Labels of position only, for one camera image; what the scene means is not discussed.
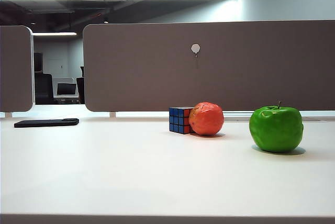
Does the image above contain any Rubik's cube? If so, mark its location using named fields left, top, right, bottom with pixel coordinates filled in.
left=169, top=106, right=196, bottom=135

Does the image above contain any black office chair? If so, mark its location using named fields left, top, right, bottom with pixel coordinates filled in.
left=34, top=73, right=58, bottom=105

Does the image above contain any small brown desk partition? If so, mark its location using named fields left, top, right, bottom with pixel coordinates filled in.
left=0, top=25, right=34, bottom=113

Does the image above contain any dark computer monitor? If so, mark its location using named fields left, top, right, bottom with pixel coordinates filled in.
left=57, top=82, right=77, bottom=96

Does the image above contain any large brown desk partition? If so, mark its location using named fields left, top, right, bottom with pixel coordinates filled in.
left=83, top=19, right=335, bottom=112

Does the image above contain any black smartphone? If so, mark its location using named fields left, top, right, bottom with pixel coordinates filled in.
left=14, top=118, right=80, bottom=128

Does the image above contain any orange round fruit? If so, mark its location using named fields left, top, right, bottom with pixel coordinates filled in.
left=188, top=102, right=225, bottom=137

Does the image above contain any white adhesive hook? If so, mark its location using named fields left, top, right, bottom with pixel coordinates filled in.
left=191, top=43, right=201, bottom=69

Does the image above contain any short ceiling light strip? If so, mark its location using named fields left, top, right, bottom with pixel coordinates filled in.
left=31, top=31, right=77, bottom=36

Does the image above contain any dark chair back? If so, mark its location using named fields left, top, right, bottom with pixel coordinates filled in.
left=76, top=66, right=85, bottom=104

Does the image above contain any dark background cabinet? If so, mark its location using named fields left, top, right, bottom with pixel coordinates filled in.
left=33, top=52, right=43, bottom=73

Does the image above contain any green apple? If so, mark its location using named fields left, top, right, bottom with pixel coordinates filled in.
left=249, top=100, right=305, bottom=153

